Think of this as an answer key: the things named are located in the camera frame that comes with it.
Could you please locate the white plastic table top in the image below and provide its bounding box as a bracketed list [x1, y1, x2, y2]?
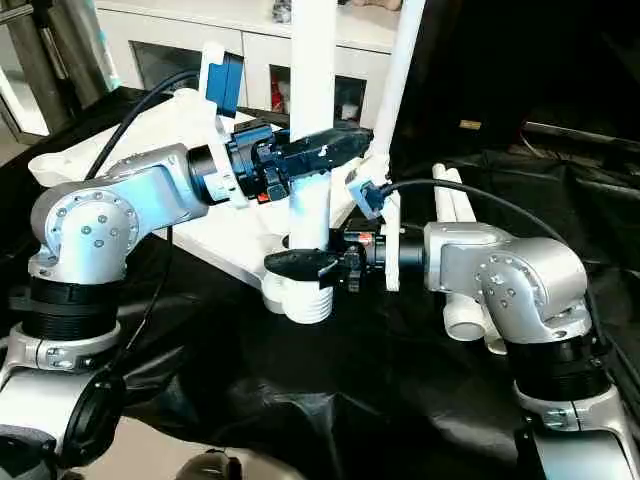
[28, 88, 393, 319]

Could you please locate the white plastic table leg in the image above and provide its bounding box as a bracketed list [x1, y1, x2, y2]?
[444, 168, 509, 357]
[283, 0, 341, 325]
[365, 0, 428, 181]
[430, 163, 489, 343]

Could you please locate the black work mat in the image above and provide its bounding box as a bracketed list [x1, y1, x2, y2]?
[0, 85, 640, 480]

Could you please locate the white display cabinet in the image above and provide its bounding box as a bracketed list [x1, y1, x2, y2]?
[92, 0, 401, 126]

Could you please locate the teal white pole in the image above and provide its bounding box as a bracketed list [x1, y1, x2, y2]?
[85, 0, 123, 91]

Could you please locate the grey left robot leg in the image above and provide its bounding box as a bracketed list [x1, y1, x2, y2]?
[175, 450, 263, 480]

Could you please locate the black low cabinet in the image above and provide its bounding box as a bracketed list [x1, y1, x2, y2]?
[400, 0, 640, 156]

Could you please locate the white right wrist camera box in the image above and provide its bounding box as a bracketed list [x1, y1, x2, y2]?
[346, 172, 405, 293]

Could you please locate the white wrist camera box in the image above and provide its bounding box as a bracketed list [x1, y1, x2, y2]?
[346, 172, 405, 293]
[198, 42, 249, 209]

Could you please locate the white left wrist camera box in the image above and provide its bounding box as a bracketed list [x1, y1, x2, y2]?
[198, 42, 249, 209]

